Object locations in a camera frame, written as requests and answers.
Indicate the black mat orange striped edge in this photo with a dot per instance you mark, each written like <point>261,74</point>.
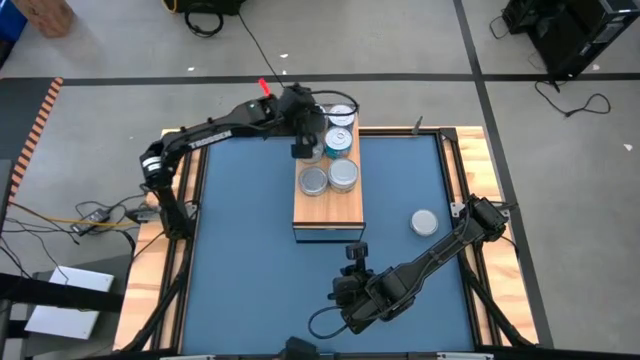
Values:
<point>22,115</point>

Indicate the black short frame post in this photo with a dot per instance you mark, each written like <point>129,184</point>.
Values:
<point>416,126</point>

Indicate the teal label yellowfin tuna can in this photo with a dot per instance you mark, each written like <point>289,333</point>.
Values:
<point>339,142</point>
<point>315,156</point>

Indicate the wooden block platform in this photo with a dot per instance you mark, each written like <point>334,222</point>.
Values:
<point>327,210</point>

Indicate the black power adapter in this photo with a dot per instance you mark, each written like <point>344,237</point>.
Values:
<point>95,216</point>

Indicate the black table frame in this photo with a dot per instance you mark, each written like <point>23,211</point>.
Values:
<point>182,300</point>

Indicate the white flat board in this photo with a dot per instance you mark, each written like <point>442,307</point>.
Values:
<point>60,322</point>

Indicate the black flat bar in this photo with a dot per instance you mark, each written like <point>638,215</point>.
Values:
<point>30,289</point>

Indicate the red tag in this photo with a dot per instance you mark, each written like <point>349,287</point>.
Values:
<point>264,86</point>

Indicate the silver bracket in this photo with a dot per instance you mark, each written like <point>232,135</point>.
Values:
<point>187,357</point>
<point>465,356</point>

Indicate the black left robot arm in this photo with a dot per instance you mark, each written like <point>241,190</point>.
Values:
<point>210,137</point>

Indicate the blue plastic bin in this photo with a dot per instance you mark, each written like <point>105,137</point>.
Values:
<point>10,22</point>

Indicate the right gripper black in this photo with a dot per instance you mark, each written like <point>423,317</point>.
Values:
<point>357,300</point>

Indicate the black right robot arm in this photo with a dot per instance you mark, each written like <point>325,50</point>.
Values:
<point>445,245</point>

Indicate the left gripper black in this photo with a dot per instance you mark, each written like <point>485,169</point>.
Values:
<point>300,116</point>

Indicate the black computer towers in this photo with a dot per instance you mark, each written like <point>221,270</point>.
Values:
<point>585,35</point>

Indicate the black floor equipment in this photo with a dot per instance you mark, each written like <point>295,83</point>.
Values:
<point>210,5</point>

